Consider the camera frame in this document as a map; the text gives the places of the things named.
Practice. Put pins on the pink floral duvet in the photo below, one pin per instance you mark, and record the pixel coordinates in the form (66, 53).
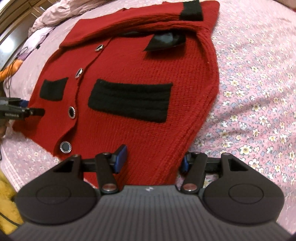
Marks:
(63, 10)

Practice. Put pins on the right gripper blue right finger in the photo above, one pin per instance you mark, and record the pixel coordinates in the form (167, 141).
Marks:
(193, 167)

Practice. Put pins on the red knit cardigan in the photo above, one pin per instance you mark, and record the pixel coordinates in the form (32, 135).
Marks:
(144, 77)

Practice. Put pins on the yellow fuzzy object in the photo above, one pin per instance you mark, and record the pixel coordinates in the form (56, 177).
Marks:
(10, 216)

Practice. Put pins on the pink floral bed sheet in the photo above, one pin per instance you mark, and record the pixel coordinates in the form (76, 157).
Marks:
(253, 116)

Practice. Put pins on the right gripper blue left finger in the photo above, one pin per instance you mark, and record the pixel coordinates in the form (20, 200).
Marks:
(107, 164)

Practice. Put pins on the orange object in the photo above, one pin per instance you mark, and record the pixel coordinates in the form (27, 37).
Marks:
(11, 69)

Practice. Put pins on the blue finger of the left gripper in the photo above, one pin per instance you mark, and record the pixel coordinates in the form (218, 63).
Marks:
(23, 103)
(33, 112)

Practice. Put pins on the wooden headboard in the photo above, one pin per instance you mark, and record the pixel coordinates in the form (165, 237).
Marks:
(16, 19)

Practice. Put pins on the lilac pillow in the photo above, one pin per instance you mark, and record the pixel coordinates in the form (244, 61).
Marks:
(34, 42)

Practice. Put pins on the left hand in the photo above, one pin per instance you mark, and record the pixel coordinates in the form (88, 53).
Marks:
(3, 126)

